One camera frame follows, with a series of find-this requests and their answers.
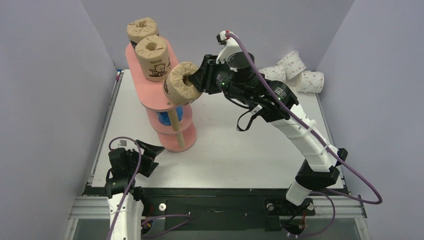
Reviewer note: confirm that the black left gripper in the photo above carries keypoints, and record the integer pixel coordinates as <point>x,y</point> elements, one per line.
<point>150,152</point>

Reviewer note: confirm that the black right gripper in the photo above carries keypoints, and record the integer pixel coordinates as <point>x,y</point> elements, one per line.
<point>212,76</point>

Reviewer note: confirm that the blue roll sideways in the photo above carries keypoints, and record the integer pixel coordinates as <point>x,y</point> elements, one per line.
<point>164,119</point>

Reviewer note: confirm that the brown roll front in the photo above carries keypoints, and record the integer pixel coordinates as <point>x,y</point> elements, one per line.
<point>154,59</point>

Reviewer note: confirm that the brown paper roll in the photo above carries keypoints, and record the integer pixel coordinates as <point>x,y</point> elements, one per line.
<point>140,29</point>

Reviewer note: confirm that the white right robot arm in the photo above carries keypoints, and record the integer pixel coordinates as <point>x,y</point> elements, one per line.
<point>319,168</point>

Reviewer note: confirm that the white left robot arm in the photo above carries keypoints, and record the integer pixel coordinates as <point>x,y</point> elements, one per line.
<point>126,201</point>

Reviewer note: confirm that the pink three-tier shelf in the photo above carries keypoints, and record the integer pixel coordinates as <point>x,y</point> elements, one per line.
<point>152,97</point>

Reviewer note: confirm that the white dotted roll left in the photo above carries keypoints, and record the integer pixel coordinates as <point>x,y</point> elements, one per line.
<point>274,73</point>

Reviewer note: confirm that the white dotted roll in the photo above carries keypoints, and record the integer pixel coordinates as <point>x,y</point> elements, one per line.
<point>274,73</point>
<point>310,82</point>
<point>292,64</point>

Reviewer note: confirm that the white dotted roll top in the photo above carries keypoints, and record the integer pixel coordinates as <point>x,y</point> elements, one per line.
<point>292,64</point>

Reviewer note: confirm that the white dotted roll right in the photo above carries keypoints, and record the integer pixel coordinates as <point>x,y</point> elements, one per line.
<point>310,82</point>

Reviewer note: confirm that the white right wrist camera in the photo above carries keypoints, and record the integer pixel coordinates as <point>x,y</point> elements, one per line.
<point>230,43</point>

